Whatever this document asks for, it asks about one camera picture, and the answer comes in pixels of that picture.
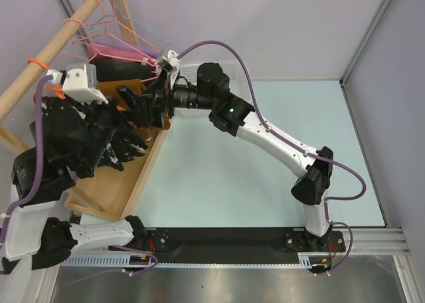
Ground pink trousers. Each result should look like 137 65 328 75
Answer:
88 44 159 64

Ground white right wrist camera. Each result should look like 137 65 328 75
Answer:
157 49 180 88

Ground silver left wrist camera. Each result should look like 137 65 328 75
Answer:
46 62 108 104

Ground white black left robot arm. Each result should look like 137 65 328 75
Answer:
1 93 147 275

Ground pink wire hanger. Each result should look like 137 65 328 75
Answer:
71 0 167 61
61 16 161 77
66 0 167 68

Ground white slotted cable duct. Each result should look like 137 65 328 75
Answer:
61 252 331 270

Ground aluminium corner post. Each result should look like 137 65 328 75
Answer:
339 0 394 88

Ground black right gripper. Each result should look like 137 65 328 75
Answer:
143 68 215 129

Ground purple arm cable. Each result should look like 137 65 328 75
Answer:
177 40 368 277
0 76 161 286

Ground orange plastic hanger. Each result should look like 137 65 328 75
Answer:
27 58 66 100

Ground blue wire hanger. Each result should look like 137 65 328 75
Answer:
93 0 182 52

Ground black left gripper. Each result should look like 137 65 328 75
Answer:
73 84 155 172

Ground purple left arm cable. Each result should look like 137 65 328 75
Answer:
0 76 161 286

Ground black white patterned trousers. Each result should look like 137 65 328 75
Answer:
33 96 148 179

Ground white plastic basket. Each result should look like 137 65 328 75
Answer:
175 61 252 117

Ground lilac trousers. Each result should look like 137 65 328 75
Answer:
94 37 159 58

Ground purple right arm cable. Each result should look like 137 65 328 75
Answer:
177 40 368 277

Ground wooden clothes rack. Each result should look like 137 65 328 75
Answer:
1 0 166 221

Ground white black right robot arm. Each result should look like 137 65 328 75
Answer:
145 62 333 251

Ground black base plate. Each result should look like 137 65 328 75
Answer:
132 227 348 262

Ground brown trousers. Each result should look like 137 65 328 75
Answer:
98 79 171 141

